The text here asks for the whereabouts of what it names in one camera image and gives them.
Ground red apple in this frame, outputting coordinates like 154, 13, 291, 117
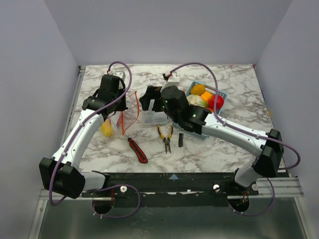
207, 95, 224, 110

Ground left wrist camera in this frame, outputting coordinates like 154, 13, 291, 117
112, 71, 126, 81

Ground yellow handled pliers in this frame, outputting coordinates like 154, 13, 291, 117
157, 124, 173, 154

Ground clear zip top bag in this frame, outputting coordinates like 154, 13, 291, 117
107, 91, 140, 135

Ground red black utility knife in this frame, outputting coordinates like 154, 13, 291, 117
128, 137, 148, 164

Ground light blue plastic basket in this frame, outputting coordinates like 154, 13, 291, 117
172, 81, 228, 140

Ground white cauliflower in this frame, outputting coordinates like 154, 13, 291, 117
186, 94, 207, 108

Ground clear plastic screw box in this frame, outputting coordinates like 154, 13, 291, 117
142, 111, 168, 125

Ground black bit holder strip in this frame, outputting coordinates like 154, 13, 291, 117
178, 133, 184, 147

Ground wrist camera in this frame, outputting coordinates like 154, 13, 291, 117
112, 71, 126, 81
162, 72, 180, 88

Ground brown potato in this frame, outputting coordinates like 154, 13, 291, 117
190, 84, 206, 96

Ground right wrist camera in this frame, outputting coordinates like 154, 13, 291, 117
162, 72, 180, 88

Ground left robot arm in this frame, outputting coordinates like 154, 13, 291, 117
39, 72, 127, 199

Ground orange yellow bell pepper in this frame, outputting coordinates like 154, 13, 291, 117
200, 91, 213, 103

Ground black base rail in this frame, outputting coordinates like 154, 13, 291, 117
82, 173, 269, 208

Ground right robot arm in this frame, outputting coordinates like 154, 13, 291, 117
140, 86, 284, 195

